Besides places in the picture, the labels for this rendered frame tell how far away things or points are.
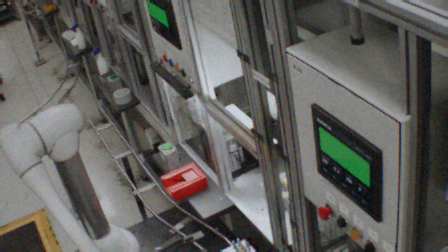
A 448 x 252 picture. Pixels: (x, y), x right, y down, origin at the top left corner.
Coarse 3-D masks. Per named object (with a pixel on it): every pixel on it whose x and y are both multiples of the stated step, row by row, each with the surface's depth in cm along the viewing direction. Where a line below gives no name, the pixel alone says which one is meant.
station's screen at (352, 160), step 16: (320, 128) 136; (320, 144) 139; (336, 144) 131; (352, 144) 125; (320, 160) 142; (336, 160) 134; (352, 160) 127; (368, 160) 121; (336, 176) 137; (352, 176) 130; (368, 176) 123; (352, 192) 133; (368, 192) 126; (368, 208) 129
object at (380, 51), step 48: (288, 0) 136; (336, 0) 118; (336, 48) 126; (384, 48) 109; (432, 48) 96; (432, 96) 101; (432, 144) 107; (432, 192) 112; (336, 240) 165; (432, 240) 119
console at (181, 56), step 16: (144, 0) 233; (160, 0) 210; (176, 0) 198; (176, 16) 204; (176, 32) 209; (160, 48) 238; (176, 48) 219; (176, 64) 225; (192, 64) 211; (192, 80) 216
